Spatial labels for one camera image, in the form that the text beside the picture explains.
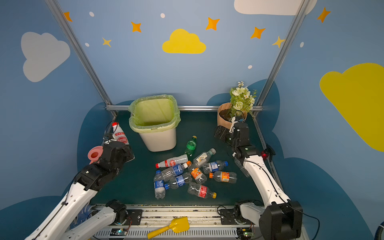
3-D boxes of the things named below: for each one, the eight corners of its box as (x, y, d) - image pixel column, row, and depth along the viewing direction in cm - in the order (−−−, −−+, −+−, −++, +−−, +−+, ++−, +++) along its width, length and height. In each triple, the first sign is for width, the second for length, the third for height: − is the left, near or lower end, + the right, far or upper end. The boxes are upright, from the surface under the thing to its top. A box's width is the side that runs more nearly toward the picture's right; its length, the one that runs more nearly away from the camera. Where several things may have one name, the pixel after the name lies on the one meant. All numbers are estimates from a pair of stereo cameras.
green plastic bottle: (183, 154, 98) (183, 152, 95) (189, 137, 107) (189, 134, 105) (193, 156, 97) (193, 154, 94) (198, 138, 106) (198, 136, 104)
